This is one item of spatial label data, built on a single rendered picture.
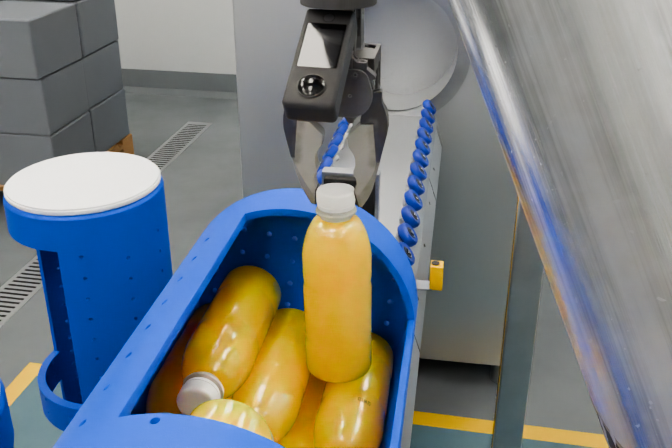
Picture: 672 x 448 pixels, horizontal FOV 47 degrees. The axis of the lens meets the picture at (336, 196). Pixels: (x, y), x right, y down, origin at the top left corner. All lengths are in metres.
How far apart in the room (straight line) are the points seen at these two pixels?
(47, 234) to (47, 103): 2.31
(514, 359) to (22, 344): 1.86
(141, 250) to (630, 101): 1.32
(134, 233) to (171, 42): 4.23
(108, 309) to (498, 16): 1.32
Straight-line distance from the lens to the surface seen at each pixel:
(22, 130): 3.79
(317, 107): 0.65
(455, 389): 2.61
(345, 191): 0.77
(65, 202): 1.42
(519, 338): 1.64
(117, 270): 1.44
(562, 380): 2.72
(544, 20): 0.17
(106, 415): 0.61
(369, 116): 0.74
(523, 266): 1.56
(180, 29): 5.55
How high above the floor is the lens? 1.60
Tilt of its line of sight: 24 degrees down
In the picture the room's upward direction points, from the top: straight up
